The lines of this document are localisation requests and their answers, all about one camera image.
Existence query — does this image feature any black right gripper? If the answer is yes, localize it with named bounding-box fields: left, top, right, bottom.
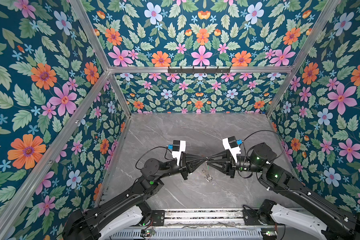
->
left=208, top=151, right=265, bottom=180

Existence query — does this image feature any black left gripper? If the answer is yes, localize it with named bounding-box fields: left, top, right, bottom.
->
left=156, top=150, right=207, bottom=182

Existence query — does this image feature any metal keyring with red handle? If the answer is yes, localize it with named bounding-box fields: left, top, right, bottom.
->
left=203, top=157, right=209, bottom=177

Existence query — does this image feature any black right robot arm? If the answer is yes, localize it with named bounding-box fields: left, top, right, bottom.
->
left=207, top=143, right=360, bottom=240

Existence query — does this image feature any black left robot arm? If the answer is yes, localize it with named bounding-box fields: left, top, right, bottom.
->
left=62, top=153, right=209, bottom=240

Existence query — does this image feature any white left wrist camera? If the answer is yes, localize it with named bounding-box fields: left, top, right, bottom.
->
left=168, top=140, right=186, bottom=167

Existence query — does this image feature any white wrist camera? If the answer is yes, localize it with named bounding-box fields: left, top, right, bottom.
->
left=222, top=136, right=241, bottom=163
left=168, top=140, right=186, bottom=167

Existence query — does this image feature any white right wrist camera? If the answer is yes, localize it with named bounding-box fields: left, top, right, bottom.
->
left=222, top=136, right=241, bottom=163

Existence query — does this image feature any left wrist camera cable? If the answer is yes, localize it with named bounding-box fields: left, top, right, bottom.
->
left=134, top=146, right=172, bottom=170

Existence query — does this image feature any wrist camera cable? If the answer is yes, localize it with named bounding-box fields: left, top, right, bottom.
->
left=241, top=129, right=287, bottom=160
left=134, top=146, right=172, bottom=170

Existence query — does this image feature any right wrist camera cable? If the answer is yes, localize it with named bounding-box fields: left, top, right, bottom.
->
left=241, top=129, right=287, bottom=160

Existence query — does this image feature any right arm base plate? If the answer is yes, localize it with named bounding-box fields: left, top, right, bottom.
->
left=242, top=205, right=270, bottom=226

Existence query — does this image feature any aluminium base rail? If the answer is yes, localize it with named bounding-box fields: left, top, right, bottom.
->
left=106, top=208, right=319, bottom=240

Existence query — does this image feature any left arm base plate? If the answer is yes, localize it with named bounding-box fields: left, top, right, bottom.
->
left=144, top=210, right=166, bottom=227

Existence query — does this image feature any black wall hook rail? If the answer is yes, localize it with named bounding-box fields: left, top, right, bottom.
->
left=167, top=66, right=231, bottom=75

